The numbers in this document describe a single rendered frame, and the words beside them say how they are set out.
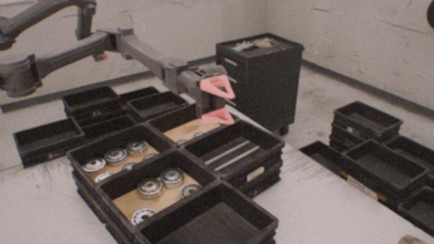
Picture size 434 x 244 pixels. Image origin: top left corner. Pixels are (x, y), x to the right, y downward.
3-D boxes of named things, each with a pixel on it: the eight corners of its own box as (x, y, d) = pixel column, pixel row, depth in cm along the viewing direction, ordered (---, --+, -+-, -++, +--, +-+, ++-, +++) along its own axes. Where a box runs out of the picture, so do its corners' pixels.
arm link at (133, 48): (117, 55, 126) (112, 26, 121) (132, 52, 129) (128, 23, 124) (173, 99, 95) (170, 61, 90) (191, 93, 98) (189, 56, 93)
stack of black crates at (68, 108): (81, 160, 283) (69, 110, 260) (72, 142, 304) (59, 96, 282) (128, 144, 302) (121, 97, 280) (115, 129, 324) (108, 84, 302)
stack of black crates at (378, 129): (389, 171, 270) (405, 121, 247) (365, 186, 255) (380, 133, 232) (347, 147, 298) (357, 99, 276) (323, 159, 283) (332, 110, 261)
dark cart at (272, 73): (244, 154, 314) (248, 57, 270) (216, 133, 346) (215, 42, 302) (292, 134, 344) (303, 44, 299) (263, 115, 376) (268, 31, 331)
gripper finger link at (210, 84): (243, 113, 80) (220, 99, 87) (245, 84, 77) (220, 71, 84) (219, 122, 77) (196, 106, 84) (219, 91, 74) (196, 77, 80)
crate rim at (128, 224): (133, 235, 118) (132, 230, 116) (94, 190, 137) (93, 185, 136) (222, 183, 141) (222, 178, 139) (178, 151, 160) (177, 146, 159)
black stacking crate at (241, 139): (222, 201, 146) (222, 179, 140) (179, 168, 165) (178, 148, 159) (284, 162, 169) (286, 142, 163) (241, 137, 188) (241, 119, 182)
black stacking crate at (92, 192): (99, 208, 142) (93, 186, 136) (70, 173, 161) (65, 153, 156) (179, 168, 165) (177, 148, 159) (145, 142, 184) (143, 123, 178)
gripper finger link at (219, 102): (243, 127, 82) (220, 111, 89) (244, 99, 79) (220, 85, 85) (219, 136, 79) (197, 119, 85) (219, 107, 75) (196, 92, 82)
